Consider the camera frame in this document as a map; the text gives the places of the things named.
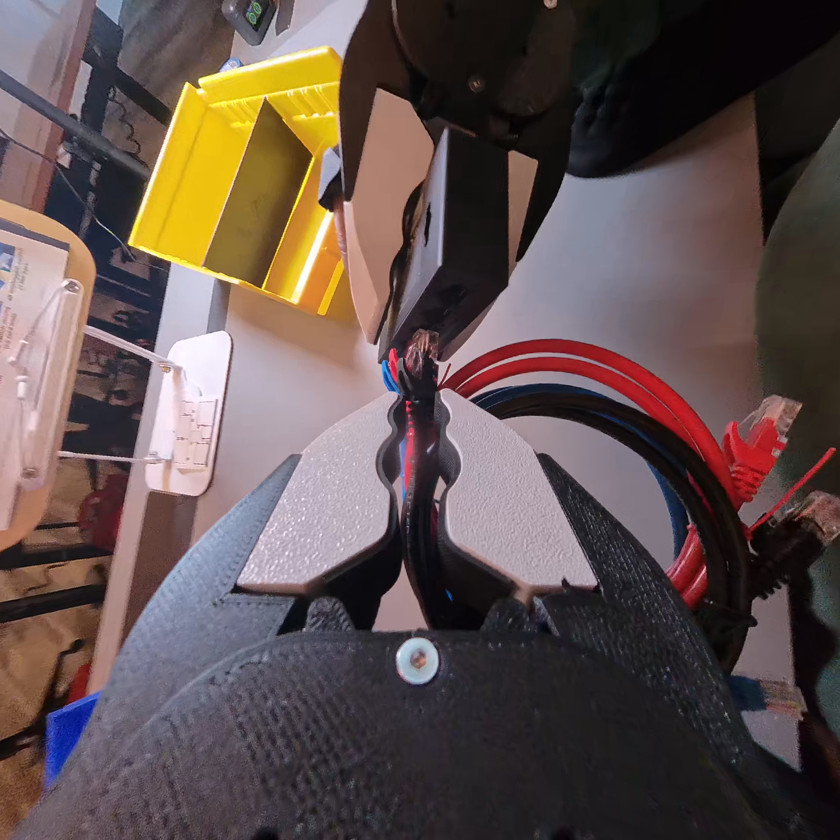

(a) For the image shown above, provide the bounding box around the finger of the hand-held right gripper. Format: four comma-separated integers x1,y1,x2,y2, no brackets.
507,151,540,265
341,87,437,347

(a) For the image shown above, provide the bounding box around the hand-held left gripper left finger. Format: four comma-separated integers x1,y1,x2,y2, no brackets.
235,392,404,597

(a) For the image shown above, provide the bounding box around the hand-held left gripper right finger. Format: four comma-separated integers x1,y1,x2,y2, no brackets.
434,390,599,592

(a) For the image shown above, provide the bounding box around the black ethernet switch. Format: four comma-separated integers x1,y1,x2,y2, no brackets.
379,126,514,363

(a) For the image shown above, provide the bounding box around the black ethernet cable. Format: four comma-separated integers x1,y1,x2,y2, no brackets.
399,328,840,673

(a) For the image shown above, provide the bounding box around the blue ethernet cable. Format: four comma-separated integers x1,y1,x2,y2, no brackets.
379,357,697,552

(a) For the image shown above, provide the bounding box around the yellow storage bin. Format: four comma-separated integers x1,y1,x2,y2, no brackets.
128,46,361,324

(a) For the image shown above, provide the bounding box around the red ethernet cable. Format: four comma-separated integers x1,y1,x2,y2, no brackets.
387,338,805,611

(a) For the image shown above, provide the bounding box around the blue storage bin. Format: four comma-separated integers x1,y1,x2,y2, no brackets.
45,689,101,785

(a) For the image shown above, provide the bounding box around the person's right forearm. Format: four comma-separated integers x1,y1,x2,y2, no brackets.
563,0,840,179

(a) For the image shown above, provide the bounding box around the black bin divider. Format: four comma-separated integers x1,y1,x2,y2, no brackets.
201,98,314,291

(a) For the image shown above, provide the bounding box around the poster board on white stand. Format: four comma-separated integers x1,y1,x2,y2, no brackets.
0,200,235,553

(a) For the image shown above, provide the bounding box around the black digital timer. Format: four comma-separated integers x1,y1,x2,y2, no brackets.
220,0,278,47

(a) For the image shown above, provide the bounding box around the red zip tie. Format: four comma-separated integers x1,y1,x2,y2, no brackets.
747,448,837,534

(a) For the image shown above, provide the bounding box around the person's green sweatshirt torso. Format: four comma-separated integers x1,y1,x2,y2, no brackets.
753,131,840,775

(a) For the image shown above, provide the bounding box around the black desk frame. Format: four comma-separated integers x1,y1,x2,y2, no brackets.
0,0,172,263

